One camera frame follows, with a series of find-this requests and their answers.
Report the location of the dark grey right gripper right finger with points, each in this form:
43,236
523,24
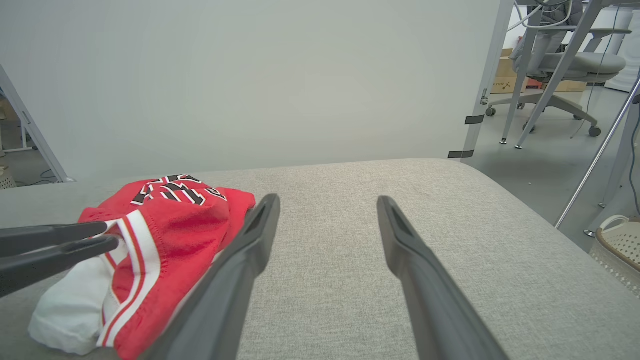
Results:
430,300

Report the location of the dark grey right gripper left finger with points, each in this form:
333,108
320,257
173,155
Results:
235,280

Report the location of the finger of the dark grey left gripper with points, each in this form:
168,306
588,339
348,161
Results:
45,237
50,262

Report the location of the red and white jersey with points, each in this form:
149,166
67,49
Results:
185,230

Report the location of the cream perforated basket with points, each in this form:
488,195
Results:
5,179

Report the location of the black tape strip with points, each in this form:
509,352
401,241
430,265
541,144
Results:
474,120
460,154

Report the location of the white basket with brown rim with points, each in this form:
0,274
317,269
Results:
622,250

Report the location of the light grey partition panel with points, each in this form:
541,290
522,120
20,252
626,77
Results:
250,75

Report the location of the chrome metal pole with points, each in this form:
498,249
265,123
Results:
595,160

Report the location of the grey table leg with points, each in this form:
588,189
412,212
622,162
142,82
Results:
619,160

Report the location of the brown cardboard box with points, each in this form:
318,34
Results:
505,75

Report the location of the grey office chair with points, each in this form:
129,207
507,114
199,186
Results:
580,62

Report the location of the grey metal desk frame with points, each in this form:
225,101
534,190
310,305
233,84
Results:
564,60

